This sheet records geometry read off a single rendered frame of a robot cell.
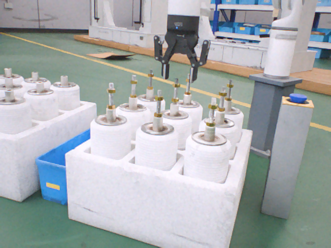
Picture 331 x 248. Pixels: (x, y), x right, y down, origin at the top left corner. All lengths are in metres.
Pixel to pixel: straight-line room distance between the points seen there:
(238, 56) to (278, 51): 1.94
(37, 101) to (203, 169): 0.54
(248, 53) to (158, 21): 1.60
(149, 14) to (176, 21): 3.48
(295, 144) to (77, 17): 7.05
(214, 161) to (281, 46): 0.66
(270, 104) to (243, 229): 0.53
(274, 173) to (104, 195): 0.43
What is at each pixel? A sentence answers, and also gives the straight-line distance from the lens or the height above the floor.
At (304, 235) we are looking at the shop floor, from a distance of 0.87.
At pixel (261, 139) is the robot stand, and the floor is 0.07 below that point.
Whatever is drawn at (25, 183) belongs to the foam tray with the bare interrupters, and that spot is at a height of 0.05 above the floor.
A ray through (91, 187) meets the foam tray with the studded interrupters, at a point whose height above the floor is 0.11.
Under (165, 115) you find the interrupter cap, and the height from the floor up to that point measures 0.25.
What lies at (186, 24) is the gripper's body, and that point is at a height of 0.48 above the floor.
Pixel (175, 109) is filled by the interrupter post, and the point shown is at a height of 0.27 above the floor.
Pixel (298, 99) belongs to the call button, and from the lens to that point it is 0.79.
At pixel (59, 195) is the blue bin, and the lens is 0.87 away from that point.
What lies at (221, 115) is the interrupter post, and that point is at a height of 0.27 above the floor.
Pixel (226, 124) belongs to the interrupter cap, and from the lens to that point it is 0.75.
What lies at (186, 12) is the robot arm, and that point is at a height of 0.50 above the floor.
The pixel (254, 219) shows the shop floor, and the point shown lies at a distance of 0.87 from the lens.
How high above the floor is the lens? 0.49
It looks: 19 degrees down
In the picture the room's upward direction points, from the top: 4 degrees clockwise
